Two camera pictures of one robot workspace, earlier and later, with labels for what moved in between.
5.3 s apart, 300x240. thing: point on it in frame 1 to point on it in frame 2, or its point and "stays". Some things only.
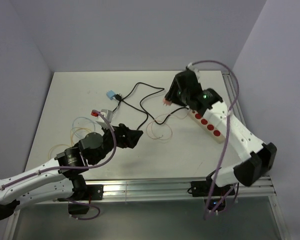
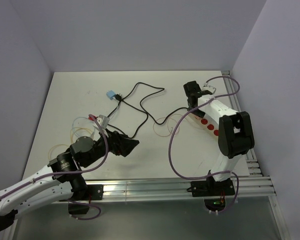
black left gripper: [131, 137] to [120, 144]
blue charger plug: [110, 94] stays
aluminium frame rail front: [170, 188] stays
